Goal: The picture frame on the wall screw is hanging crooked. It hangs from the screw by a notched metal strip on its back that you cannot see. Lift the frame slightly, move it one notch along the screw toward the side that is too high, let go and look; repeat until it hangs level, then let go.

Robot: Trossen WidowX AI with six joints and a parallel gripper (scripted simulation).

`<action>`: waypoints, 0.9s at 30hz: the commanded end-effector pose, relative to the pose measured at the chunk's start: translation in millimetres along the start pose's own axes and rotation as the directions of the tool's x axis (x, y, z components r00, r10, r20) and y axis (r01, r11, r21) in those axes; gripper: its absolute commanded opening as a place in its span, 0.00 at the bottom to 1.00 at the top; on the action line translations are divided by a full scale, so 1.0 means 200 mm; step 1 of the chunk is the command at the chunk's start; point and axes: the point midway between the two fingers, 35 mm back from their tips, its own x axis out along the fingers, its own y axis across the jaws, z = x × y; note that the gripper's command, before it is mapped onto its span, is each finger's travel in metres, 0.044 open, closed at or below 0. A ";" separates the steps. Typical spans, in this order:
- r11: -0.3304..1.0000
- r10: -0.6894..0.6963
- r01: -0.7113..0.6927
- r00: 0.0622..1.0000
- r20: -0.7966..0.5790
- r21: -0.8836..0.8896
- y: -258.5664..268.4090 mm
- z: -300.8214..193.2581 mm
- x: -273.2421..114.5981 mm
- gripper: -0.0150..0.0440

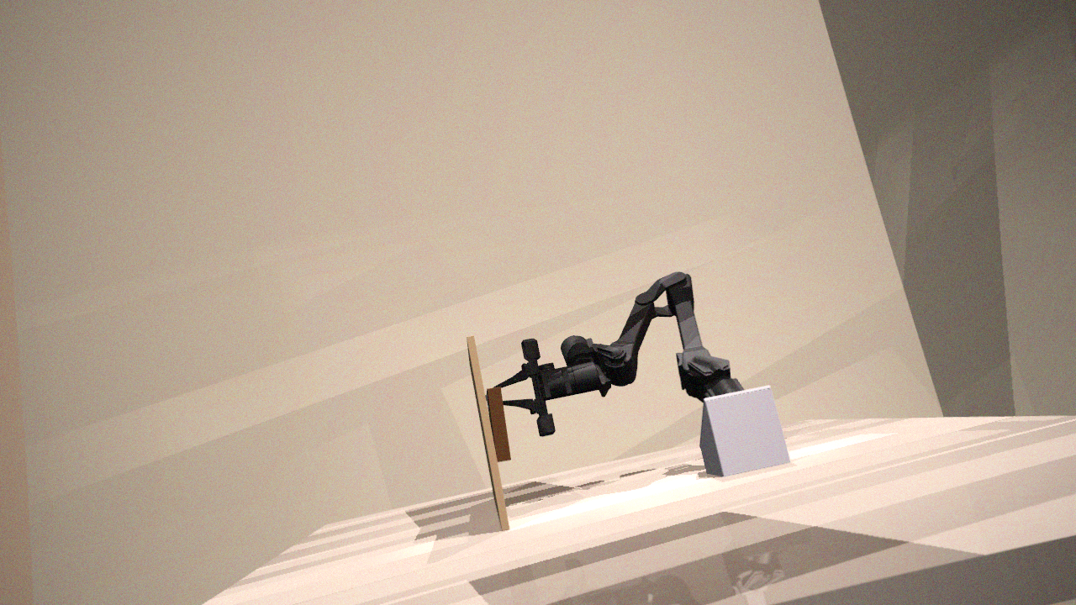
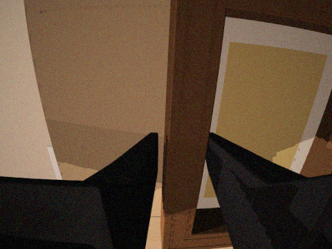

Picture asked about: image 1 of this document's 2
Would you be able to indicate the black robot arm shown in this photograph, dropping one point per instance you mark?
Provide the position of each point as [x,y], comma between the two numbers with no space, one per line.
[597,366]

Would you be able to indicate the brown picture frame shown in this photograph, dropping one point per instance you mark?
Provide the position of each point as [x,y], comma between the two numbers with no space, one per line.
[498,423]

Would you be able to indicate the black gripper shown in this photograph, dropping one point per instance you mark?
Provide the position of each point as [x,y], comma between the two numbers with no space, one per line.
[554,383]

